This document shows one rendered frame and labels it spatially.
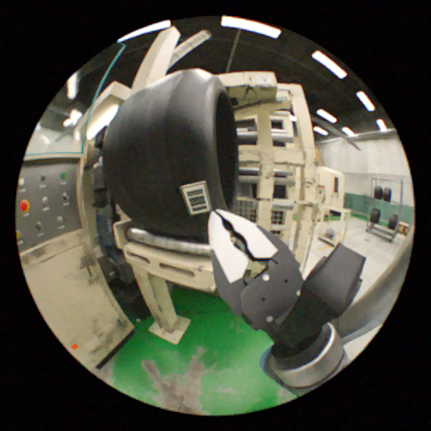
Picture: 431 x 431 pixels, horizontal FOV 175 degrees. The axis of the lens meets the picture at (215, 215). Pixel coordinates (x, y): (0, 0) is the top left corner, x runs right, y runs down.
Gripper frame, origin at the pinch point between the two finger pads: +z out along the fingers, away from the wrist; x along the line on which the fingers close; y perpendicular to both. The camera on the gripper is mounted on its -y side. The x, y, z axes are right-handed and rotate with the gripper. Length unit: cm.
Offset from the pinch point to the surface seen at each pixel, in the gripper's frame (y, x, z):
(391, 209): 182, 1027, -383
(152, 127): -8.8, -3.7, 13.5
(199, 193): 1.5, 0.0, 6.1
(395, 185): 54, 1080, -312
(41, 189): -7, -60, 44
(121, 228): 19.7, -25.4, 23.9
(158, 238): 19.4, -12.5, 13.5
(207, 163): -1.6, 3.0, 9.1
